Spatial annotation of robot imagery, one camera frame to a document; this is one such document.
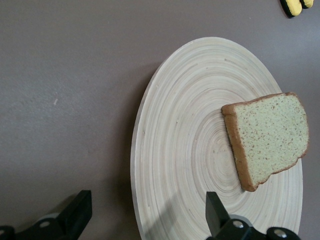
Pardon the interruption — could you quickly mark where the round wooden plate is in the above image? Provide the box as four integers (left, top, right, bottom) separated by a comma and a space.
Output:
129, 37, 305, 240

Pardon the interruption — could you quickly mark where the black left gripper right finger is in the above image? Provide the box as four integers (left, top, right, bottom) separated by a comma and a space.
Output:
205, 191, 301, 240

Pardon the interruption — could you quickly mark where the bread slice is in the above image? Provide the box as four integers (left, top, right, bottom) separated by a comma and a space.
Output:
221, 91, 310, 193

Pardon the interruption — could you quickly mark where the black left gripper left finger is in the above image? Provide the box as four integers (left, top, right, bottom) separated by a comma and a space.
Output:
0, 189, 93, 240

